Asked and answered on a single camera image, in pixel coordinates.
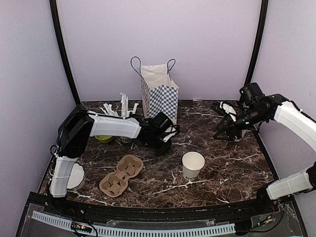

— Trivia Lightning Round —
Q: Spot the white wrapped straw upright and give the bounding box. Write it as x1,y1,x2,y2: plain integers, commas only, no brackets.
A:
120,93,128,118

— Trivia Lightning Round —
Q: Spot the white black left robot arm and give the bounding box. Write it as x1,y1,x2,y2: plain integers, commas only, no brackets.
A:
49,105,180,215

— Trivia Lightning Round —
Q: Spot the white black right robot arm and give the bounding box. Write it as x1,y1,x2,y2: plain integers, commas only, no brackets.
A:
211,82,316,214

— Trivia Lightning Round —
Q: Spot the blue checkered paper bag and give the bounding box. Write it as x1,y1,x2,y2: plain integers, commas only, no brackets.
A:
130,56,179,124

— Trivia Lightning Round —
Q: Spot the white wrapped straw right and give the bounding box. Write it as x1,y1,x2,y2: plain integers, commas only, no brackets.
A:
130,103,139,115

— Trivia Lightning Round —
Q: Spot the green plastic bowl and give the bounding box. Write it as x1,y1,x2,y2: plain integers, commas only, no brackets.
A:
95,135,114,144

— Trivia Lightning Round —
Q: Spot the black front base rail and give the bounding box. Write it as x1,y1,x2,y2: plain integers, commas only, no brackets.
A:
27,192,285,223

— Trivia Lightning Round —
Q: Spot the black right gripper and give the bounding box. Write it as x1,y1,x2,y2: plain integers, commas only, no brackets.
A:
214,106,268,141

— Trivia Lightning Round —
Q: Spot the right black frame post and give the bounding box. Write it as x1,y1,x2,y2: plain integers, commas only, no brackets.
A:
243,0,269,86

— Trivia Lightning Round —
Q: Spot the white fluted ceramic dish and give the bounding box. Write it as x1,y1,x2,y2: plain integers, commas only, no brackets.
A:
67,163,85,191

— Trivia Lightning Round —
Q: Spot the white slotted cable duct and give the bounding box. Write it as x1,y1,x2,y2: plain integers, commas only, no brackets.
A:
31,211,237,237

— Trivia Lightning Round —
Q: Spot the brown cardboard cup carrier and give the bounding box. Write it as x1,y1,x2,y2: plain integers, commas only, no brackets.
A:
99,155,144,198

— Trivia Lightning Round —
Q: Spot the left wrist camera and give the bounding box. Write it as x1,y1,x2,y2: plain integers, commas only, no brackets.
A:
162,124,180,143

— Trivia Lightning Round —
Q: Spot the paper cup holding straws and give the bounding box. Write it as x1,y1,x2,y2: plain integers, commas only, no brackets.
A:
116,137,133,144

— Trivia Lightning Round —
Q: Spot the white paper coffee cup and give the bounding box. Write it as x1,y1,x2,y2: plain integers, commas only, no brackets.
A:
182,152,205,181

